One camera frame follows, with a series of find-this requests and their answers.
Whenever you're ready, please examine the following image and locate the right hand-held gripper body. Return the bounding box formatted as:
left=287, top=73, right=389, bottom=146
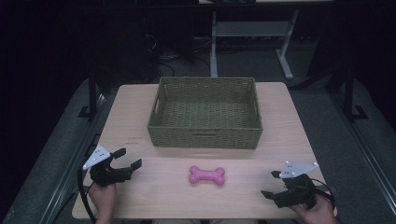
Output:
left=274, top=161, right=319, bottom=209

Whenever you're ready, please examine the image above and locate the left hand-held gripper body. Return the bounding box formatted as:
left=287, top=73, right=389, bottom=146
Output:
left=82, top=145, right=134, bottom=188

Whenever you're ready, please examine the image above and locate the pink bone-shaped toy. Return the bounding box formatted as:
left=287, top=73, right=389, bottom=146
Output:
left=189, top=165, right=226, bottom=187

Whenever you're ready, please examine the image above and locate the green woven basket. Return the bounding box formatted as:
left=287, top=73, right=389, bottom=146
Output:
left=147, top=77, right=263, bottom=150

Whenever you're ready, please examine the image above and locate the person's left hand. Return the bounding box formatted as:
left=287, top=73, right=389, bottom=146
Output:
left=88, top=183, right=118, bottom=224

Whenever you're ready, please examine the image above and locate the person's right hand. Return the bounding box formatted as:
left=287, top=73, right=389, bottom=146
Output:
left=289, top=195, right=339, bottom=224

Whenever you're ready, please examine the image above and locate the black metal stand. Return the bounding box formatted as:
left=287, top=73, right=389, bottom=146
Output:
left=78, top=69, right=106, bottom=121
left=330, top=65, right=369, bottom=123

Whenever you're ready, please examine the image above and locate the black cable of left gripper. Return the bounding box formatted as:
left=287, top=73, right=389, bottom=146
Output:
left=77, top=167, right=97, bottom=224

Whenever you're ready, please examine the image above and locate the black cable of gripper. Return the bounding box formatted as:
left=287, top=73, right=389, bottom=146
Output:
left=311, top=178, right=336, bottom=210
left=77, top=167, right=97, bottom=224

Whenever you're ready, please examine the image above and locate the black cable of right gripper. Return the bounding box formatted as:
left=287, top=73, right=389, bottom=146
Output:
left=311, top=178, right=336, bottom=210

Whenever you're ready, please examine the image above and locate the metal side rail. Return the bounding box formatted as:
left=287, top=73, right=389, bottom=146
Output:
left=330, top=91, right=396, bottom=206
left=38, top=91, right=108, bottom=224

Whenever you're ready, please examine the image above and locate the bundle of floor cables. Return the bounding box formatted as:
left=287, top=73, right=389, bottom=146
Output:
left=144, top=34, right=213, bottom=77

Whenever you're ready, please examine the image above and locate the white metal table frame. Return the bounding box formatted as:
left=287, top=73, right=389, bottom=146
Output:
left=209, top=8, right=300, bottom=80

